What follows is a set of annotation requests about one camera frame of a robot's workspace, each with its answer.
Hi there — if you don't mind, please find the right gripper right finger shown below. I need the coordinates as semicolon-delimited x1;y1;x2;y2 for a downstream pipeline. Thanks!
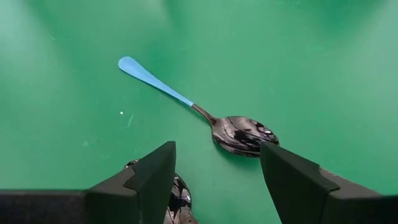
260;141;385;224

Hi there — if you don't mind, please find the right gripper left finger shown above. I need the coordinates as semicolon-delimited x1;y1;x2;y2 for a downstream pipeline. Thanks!
83;140;177;224

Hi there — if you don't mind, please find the dark metal spoon blue handle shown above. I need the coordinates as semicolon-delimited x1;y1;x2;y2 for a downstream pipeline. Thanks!
123;159;199;224
117;55;280;159

